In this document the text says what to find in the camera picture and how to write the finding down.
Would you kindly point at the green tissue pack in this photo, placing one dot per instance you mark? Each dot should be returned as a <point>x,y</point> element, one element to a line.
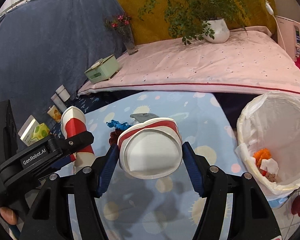
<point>41,131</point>

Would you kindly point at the planet print tablecloth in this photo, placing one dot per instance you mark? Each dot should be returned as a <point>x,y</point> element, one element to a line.
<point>207,135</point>

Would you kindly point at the red and white paper cup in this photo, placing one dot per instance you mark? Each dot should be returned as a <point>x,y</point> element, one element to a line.
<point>72,120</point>

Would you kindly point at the person's left hand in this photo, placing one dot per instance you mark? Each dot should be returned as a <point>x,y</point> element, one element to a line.
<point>8,216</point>

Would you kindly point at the glass vase with red flowers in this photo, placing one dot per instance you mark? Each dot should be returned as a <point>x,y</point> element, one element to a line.
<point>130,45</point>

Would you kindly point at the slim grey bottle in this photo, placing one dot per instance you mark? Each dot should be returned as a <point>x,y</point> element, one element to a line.
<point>58,103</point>

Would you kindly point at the plain orange wrapper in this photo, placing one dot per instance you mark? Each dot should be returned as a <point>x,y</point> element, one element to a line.
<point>262,153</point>

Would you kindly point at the dark red bag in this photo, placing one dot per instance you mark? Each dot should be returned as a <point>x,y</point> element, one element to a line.
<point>298,205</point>

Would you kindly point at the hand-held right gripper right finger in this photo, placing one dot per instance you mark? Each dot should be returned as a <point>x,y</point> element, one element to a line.
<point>191,167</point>

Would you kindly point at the white appliance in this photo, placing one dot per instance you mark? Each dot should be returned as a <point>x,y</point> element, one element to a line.
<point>286,35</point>

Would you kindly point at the yellow printed canister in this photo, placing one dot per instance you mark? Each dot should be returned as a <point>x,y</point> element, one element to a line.
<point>54,115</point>

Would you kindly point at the blue crumpled strip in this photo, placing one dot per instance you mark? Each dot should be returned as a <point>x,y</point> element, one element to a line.
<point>117,125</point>

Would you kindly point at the white cardboard box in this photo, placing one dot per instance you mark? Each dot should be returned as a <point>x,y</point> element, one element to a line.
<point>27,130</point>

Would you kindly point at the trash bin with white bag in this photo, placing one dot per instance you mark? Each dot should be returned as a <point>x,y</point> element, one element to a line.
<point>272,120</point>

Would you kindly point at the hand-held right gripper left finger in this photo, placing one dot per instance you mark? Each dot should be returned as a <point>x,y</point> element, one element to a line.
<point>107,170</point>

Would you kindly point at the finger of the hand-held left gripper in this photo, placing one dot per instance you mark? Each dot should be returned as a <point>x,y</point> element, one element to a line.
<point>77,141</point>

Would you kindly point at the red paper piece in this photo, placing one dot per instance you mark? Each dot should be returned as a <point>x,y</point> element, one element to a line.
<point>114,137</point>

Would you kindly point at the green tissue box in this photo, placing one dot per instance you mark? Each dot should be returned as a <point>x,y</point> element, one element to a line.
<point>102,71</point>

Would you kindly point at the blue-grey cloth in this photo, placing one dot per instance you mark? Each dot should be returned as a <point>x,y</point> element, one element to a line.
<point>40,50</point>

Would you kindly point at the grey plastic packet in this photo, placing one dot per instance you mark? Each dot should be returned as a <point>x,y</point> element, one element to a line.
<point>145,117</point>

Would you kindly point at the potted plant in white pot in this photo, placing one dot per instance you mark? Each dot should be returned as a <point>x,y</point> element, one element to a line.
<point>216,31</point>

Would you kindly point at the pink padded mattress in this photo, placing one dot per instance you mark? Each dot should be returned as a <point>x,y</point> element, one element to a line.
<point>189,65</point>

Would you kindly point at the white jar with lid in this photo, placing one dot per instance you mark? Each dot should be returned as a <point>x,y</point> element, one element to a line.
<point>63,95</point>

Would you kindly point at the light blue plastic bag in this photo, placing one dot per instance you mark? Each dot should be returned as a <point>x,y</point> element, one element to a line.
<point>277,201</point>

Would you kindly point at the crushed red white paper cup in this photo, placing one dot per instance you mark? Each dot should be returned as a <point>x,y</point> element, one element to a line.
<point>150,155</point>

